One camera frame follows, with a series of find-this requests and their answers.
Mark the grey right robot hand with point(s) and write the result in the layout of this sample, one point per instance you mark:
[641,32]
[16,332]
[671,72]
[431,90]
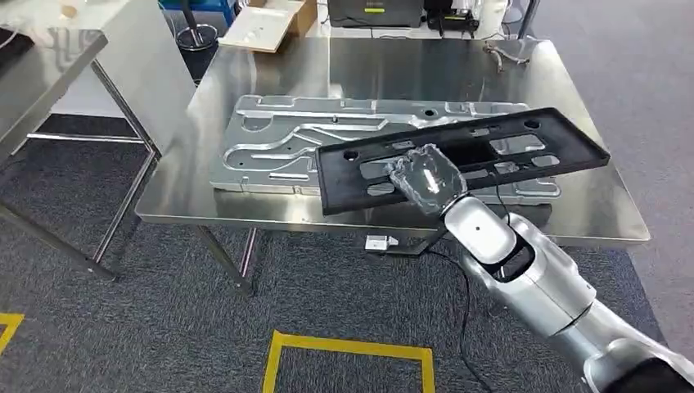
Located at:
[428,182]

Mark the black plastic tray part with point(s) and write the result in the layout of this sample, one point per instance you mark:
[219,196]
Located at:
[575,152]

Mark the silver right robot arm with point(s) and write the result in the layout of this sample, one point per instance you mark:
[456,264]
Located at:
[542,282]

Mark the steel work table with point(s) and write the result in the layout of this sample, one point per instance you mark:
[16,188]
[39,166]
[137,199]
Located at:
[43,70]
[379,70]

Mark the small bent metal part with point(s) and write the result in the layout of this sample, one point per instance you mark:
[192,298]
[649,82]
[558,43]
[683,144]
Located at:
[496,54]

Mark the large grey metal plate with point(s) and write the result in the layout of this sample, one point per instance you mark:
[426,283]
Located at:
[271,146]

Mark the black electronic device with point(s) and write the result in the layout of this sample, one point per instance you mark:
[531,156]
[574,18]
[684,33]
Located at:
[450,21]

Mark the yellow tape square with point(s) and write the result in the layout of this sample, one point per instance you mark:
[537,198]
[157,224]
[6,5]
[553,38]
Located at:
[352,345]

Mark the black box with green label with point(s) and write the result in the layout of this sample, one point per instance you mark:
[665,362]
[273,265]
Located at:
[352,13]

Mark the brown cardboard box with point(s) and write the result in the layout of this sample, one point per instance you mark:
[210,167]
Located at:
[306,19]

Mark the black round bin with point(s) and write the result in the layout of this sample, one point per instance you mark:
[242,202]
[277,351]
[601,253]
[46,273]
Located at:
[195,54]

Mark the blue crate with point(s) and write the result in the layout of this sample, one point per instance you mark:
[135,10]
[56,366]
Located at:
[217,5]

